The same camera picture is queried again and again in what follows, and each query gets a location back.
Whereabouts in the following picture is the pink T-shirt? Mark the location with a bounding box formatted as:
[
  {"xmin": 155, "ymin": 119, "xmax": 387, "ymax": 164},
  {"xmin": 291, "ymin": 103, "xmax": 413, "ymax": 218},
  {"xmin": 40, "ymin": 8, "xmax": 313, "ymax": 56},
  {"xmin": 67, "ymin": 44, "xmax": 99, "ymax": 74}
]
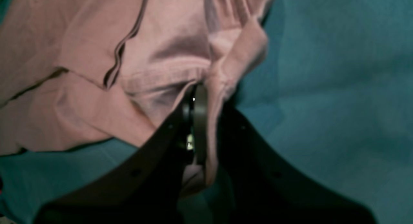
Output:
[{"xmin": 0, "ymin": 0, "xmax": 273, "ymax": 196}]

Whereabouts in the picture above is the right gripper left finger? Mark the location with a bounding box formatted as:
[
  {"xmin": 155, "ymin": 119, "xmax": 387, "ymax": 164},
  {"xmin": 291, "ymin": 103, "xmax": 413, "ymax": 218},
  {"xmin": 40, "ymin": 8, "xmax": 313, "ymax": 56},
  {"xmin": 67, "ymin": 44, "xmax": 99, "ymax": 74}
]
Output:
[{"xmin": 34, "ymin": 83, "xmax": 207, "ymax": 224}]

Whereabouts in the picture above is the blue table cloth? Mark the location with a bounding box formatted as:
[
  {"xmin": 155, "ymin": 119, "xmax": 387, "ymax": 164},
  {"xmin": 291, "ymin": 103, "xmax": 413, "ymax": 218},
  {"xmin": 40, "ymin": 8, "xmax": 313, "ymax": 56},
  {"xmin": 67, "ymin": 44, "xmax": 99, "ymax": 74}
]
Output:
[{"xmin": 1, "ymin": 0, "xmax": 412, "ymax": 224}]

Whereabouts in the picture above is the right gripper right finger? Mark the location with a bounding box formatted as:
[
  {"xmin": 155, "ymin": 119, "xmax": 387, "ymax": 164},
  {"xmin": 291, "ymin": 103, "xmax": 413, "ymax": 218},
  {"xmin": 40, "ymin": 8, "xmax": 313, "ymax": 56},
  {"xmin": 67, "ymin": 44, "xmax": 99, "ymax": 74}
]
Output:
[{"xmin": 218, "ymin": 105, "xmax": 376, "ymax": 224}]

